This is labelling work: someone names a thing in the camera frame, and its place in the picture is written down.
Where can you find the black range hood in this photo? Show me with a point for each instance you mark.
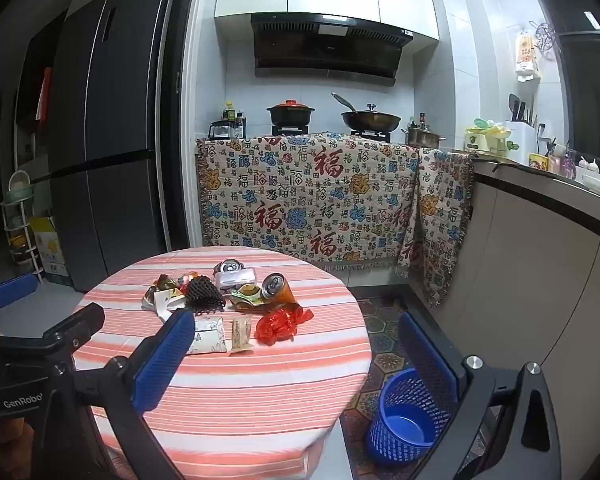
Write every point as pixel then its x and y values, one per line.
pixel 325 50

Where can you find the grey refrigerator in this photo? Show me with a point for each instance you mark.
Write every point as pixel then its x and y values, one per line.
pixel 110 110

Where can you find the white knife block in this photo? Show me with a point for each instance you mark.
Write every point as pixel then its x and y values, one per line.
pixel 520 142

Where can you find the crushed red can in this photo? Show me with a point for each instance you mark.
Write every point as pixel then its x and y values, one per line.
pixel 226 266

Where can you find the narrow printed blanket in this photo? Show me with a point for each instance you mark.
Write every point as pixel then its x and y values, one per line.
pixel 442 220

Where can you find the wide printed blanket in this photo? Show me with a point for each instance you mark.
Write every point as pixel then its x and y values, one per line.
pixel 300 195

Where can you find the tissue pack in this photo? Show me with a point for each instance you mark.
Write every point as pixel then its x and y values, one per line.
pixel 210 337

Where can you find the crushed orange can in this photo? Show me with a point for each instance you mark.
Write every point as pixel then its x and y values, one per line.
pixel 285 292

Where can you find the yellow tin box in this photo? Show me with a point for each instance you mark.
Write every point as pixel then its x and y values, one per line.
pixel 539 162

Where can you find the blue plastic basket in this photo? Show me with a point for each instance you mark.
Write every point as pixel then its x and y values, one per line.
pixel 405 430

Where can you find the beige snack wrapper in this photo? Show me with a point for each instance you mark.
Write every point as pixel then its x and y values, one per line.
pixel 241 335

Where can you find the orange striped tablecloth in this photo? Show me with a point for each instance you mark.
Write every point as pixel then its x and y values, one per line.
pixel 255 400

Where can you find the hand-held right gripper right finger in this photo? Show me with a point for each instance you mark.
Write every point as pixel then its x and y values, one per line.
pixel 427 360

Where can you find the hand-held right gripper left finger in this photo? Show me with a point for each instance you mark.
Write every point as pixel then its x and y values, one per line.
pixel 162 360

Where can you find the dark sauce bottle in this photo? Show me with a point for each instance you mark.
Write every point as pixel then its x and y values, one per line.
pixel 240 125

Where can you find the patterned floor mat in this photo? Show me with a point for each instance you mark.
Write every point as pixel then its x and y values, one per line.
pixel 385 325

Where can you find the green yellow wrapper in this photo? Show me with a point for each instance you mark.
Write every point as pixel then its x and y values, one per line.
pixel 245 295

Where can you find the red plastic bag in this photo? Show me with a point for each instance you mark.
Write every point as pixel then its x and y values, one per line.
pixel 280 327

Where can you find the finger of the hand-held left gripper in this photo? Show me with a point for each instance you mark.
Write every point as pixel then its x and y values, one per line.
pixel 77 325
pixel 14 291

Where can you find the black clay pot red lid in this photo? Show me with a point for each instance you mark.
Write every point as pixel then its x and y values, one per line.
pixel 290 114

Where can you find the steel pot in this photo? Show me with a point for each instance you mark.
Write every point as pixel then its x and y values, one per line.
pixel 422 136

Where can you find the yellow green plastic container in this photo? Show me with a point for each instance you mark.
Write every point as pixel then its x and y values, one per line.
pixel 485 137

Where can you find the wok with lid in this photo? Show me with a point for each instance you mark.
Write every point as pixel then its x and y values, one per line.
pixel 371 120

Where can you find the hanging paper bag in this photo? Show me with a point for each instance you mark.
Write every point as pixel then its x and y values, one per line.
pixel 526 57

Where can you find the black ridged packet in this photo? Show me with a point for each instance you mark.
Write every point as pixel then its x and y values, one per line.
pixel 202 295

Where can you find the glass kettle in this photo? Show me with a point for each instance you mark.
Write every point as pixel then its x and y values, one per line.
pixel 221 130

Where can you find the gold foil wrapper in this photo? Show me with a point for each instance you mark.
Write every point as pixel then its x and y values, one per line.
pixel 164 283

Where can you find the orange white snack bag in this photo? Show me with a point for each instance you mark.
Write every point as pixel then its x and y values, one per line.
pixel 160 305

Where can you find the yellow cardboard box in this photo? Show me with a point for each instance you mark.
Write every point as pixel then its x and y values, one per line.
pixel 50 250

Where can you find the yellow-capped bottle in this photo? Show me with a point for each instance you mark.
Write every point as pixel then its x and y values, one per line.
pixel 228 111

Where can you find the white storage rack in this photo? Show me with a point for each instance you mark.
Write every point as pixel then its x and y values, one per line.
pixel 17 240

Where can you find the kitchen counter cabinet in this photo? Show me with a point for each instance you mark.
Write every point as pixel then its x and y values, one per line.
pixel 530 260

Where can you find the gas stove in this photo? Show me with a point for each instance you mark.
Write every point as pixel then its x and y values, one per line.
pixel 375 135

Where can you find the white bowl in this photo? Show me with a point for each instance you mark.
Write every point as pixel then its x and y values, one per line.
pixel 596 183

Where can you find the green basin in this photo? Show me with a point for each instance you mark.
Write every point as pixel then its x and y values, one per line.
pixel 19 187

